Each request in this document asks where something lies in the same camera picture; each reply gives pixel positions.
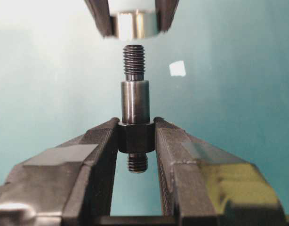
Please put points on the silver metal washer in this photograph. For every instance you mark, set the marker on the silver metal washer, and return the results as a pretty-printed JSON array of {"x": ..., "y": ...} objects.
[{"x": 135, "y": 24}]

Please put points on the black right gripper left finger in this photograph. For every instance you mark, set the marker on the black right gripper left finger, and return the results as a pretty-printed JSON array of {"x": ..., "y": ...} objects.
[{"x": 68, "y": 185}]

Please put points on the dark metal threaded shaft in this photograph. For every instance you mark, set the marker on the dark metal threaded shaft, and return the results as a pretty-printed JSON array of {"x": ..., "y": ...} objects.
[{"x": 136, "y": 130}]

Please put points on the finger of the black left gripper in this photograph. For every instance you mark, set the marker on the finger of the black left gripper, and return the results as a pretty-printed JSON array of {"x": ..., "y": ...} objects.
[
  {"x": 99, "y": 10},
  {"x": 166, "y": 10}
]

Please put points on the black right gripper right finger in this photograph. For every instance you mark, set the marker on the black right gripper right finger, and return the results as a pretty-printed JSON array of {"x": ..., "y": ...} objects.
[{"x": 203, "y": 185}]

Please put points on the white tape piece centre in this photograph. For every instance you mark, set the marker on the white tape piece centre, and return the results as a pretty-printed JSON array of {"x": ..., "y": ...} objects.
[{"x": 177, "y": 68}]

